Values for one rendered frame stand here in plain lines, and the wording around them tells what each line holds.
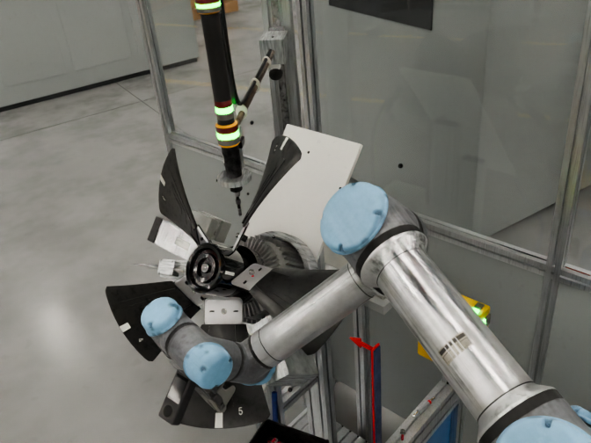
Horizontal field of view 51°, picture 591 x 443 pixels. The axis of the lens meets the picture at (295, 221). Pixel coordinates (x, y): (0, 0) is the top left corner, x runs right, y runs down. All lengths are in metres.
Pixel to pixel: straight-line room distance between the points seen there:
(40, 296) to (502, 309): 2.58
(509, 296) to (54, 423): 1.97
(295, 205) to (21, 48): 5.28
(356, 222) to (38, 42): 5.98
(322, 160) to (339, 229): 0.75
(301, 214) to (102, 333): 1.88
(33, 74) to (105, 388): 4.32
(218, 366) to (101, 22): 5.95
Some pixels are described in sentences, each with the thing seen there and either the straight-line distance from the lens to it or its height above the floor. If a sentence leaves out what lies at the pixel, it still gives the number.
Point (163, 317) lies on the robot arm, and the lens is 1.15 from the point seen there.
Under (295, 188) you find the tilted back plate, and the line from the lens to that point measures 1.68.
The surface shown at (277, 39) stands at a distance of 1.76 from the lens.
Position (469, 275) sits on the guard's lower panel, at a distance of 1.97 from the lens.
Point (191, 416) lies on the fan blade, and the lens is 1.46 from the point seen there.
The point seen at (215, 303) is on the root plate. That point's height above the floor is 1.14.
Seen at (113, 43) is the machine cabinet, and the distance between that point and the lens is 6.91.
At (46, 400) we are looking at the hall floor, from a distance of 3.09.
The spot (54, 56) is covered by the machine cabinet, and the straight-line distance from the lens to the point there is 6.78.
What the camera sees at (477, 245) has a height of 0.98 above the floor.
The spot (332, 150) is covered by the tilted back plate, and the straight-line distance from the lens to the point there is 1.64.
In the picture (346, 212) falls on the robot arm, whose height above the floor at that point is 1.56.
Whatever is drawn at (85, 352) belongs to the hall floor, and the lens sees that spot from 3.25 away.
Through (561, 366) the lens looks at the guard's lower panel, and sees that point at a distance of 2.02.
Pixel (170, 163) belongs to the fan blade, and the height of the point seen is 1.36.
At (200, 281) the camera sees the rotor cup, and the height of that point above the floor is 1.20.
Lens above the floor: 2.04
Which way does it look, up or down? 32 degrees down
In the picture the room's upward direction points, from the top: 6 degrees counter-clockwise
